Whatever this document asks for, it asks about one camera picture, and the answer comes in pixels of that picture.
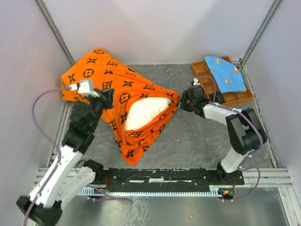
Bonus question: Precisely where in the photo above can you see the white pillow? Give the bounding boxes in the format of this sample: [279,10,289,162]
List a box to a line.
[125,97,170,131]

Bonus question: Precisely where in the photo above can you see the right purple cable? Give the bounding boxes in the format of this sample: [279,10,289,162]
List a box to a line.
[194,75,264,202]

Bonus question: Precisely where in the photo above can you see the small black round object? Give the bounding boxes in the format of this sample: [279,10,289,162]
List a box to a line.
[209,91,225,104]

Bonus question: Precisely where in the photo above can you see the light blue cable duct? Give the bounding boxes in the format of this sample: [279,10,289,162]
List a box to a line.
[78,187,222,197]

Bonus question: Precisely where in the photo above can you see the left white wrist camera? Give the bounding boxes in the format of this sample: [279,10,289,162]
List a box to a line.
[69,79,100,98]

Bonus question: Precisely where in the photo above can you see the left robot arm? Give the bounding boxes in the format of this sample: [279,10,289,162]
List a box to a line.
[16,89,114,226]

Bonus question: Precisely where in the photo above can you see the brown wooden divided tray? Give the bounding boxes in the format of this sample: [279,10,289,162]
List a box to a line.
[191,56,254,106]

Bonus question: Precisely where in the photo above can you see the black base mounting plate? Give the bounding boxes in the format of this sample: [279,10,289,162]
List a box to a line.
[92,168,245,192]

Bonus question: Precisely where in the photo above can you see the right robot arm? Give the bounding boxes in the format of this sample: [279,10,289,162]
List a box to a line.
[180,85,267,184]

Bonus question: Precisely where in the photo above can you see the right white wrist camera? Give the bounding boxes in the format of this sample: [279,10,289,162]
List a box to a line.
[191,77,201,85]

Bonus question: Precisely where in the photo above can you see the blue patterned cloth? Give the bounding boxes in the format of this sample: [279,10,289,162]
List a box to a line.
[204,56,247,94]

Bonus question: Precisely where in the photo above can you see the orange patterned pillowcase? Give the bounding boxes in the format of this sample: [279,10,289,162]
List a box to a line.
[61,48,180,166]

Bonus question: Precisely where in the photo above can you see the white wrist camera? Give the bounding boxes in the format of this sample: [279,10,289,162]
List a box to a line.
[69,79,100,98]
[191,77,201,85]

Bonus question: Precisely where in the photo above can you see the purple cable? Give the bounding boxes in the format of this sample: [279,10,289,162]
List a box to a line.
[23,86,129,226]
[194,75,264,202]

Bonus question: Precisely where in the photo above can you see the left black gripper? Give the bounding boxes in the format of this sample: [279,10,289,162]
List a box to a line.
[87,87,117,130]

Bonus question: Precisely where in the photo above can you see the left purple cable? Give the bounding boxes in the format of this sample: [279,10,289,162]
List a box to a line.
[23,86,129,226]

